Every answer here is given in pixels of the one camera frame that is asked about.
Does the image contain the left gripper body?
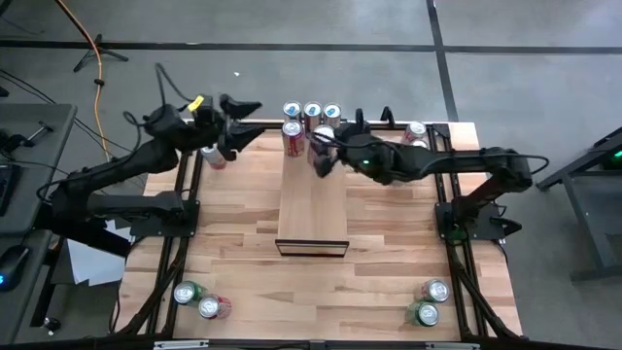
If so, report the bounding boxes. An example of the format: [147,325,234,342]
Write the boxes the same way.
[187,95,227,147]

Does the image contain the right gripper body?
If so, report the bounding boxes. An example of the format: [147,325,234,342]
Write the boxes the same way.
[334,126,395,185]

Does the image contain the green Sprite can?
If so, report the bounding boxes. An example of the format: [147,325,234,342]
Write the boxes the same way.
[405,300,441,328]
[173,280,208,306]

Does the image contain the red-white soda can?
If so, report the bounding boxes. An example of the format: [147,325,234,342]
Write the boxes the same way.
[413,278,451,304]
[401,121,429,146]

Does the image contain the black tripod base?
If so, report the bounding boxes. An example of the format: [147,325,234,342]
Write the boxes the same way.
[72,32,130,74]

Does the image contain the black beam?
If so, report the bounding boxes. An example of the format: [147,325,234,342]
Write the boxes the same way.
[32,213,133,259]

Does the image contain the grey side table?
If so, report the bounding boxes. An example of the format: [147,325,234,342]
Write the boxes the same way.
[0,102,79,235]
[0,228,54,347]

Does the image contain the white paper sheets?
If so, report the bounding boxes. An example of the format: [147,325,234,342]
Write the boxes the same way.
[65,218,132,288]

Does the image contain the black clamp tool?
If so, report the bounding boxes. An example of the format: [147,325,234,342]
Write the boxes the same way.
[0,121,55,155]

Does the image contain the black keyboard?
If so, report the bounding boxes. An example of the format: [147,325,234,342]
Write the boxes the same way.
[0,163,17,218]

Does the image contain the black computer mouse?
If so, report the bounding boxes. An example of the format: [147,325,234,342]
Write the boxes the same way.
[0,244,31,293]

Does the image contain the black knob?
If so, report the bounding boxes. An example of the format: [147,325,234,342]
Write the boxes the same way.
[41,315,62,336]

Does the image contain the grey metal stand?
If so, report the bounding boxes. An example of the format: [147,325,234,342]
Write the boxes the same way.
[536,126,622,282]

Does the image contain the yellow extension cord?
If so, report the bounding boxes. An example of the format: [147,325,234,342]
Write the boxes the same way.
[53,0,112,161]

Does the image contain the black aluminium rig frame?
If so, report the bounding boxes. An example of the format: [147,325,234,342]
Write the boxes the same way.
[114,105,526,350]

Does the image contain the silver bracket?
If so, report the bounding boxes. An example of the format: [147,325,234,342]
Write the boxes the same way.
[425,341,482,350]
[153,339,210,350]

